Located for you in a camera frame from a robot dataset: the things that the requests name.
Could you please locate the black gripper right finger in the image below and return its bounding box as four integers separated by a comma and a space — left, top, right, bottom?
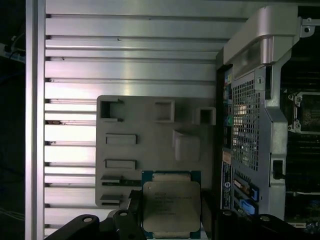
199, 188, 312, 240

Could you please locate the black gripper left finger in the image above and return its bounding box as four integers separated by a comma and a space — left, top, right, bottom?
47, 189, 146, 240

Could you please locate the CPU with silver top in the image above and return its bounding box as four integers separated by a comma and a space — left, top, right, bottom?
141, 170, 202, 239

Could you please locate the CPU socket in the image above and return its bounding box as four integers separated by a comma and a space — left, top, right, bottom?
287, 91, 320, 133

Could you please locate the green motherboard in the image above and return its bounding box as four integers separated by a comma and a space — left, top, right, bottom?
279, 42, 320, 240

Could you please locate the grey plastic parts rack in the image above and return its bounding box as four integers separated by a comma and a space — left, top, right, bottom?
96, 94, 217, 208

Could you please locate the open black PC case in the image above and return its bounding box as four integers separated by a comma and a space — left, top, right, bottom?
215, 4, 320, 240

